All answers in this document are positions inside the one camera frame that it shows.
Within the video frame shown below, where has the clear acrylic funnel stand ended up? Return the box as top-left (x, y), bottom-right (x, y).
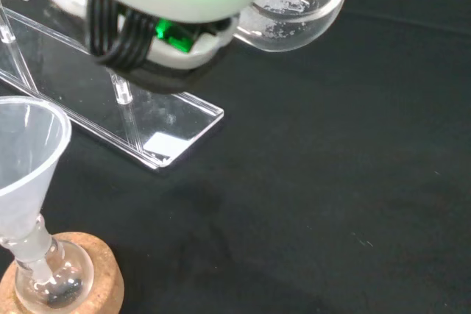
top-left (0, 0), bottom-right (224, 171)

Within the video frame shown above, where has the translucent plastic funnel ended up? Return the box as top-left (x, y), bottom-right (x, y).
top-left (0, 96), bottom-right (72, 285)

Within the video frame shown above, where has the clear glass round-bottom flask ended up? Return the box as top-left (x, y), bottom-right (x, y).
top-left (0, 214), bottom-right (95, 310)

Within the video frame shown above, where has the black bench cloth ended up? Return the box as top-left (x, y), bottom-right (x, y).
top-left (0, 0), bottom-right (471, 314)

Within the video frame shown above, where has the brown cork ring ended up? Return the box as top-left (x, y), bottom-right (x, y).
top-left (0, 232), bottom-right (125, 314)

